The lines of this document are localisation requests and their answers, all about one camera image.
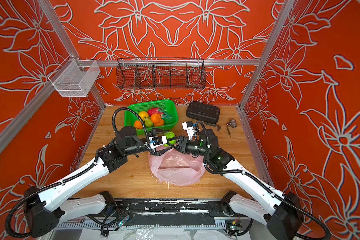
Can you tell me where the black wire wall basket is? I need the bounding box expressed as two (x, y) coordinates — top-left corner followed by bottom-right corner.
(116, 58), (207, 90)

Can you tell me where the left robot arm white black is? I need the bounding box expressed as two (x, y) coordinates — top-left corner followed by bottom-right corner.
(5, 107), (152, 239)

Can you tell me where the dark hex key tool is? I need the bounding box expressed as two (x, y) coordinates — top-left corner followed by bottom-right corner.
(206, 123), (221, 132)

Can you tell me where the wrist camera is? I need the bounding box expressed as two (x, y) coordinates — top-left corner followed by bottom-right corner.
(149, 136), (168, 149)
(182, 121), (196, 140)

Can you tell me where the green plastic basket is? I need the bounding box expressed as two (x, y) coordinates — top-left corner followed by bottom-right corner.
(124, 100), (179, 135)

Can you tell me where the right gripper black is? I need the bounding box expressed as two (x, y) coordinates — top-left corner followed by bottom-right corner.
(165, 135), (213, 159)

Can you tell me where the black plastic case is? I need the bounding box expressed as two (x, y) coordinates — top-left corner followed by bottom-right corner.
(186, 101), (221, 124)

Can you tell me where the orange fruit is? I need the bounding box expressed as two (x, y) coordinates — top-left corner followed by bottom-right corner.
(155, 119), (165, 127)
(134, 120), (143, 130)
(151, 113), (162, 124)

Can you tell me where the green pear fruit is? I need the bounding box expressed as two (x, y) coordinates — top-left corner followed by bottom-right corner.
(144, 118), (154, 128)

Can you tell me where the small metal fitting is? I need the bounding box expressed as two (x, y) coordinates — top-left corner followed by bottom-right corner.
(227, 119), (237, 128)

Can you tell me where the white wire mesh basket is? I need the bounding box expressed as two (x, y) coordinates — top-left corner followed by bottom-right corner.
(48, 55), (100, 97)

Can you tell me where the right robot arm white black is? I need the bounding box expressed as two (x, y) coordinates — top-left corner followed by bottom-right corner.
(176, 121), (332, 240)

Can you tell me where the pink plastic bag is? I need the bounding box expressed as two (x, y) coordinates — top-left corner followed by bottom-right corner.
(149, 149), (206, 187)

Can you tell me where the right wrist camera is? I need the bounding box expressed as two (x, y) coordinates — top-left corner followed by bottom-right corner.
(182, 121), (196, 140)

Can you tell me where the yellow lemon fruit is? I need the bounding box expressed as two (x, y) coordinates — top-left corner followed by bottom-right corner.
(139, 111), (150, 121)

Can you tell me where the red green dragon fruit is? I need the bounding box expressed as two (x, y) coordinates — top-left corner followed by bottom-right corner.
(147, 108), (172, 119)

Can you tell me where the green apple fruit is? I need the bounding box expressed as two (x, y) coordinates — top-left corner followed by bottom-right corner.
(164, 132), (177, 145)

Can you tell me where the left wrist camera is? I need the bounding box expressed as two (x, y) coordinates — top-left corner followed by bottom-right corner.
(149, 136), (168, 149)

